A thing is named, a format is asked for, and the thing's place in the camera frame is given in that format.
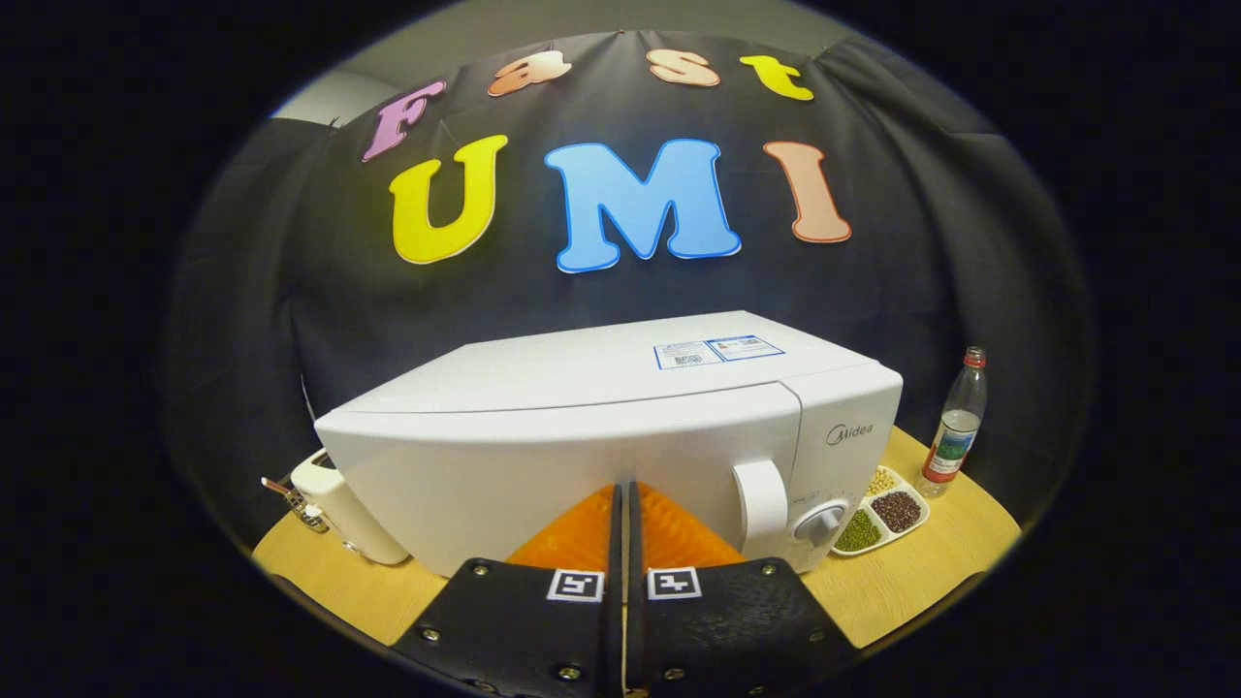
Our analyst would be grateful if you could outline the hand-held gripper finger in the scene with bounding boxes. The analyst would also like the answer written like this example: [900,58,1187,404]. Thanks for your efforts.
[625,480,859,698]
[393,482,626,698]

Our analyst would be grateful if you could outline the white toaster oven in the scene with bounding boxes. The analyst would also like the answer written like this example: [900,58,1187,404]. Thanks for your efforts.
[313,310,905,579]

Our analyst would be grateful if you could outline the cream bread toaster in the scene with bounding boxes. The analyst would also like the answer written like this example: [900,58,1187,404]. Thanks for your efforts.
[289,448,412,567]

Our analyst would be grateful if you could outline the white divided bean dish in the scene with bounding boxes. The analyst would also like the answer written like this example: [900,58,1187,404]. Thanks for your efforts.
[829,465,932,557]

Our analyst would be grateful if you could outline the clear plastic water bottle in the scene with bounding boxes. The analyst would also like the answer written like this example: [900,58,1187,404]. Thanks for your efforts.
[916,346,989,499]

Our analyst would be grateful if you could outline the wire mesh basket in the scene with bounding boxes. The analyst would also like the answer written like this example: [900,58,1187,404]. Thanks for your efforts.
[286,490,331,534]

